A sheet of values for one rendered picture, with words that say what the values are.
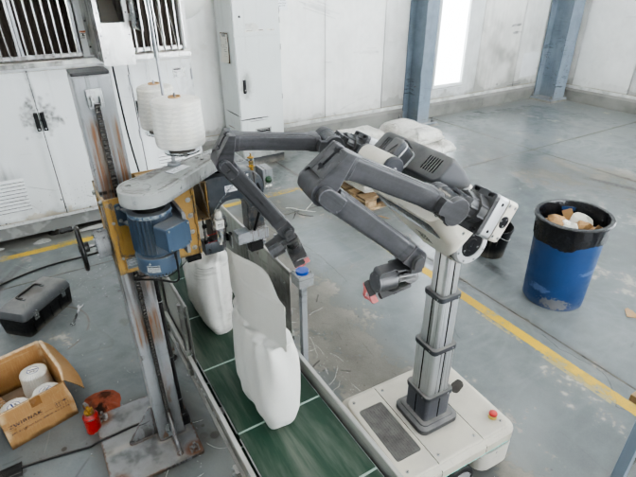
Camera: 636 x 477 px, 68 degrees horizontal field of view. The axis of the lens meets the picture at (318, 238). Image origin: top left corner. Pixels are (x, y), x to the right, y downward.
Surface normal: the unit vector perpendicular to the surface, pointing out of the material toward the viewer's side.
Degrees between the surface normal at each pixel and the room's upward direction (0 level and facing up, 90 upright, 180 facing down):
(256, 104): 90
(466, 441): 0
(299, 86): 90
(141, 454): 0
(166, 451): 0
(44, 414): 90
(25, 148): 90
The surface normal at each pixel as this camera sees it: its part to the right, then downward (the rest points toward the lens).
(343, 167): 0.42, 0.53
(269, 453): 0.00, -0.88
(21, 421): 0.72, 0.33
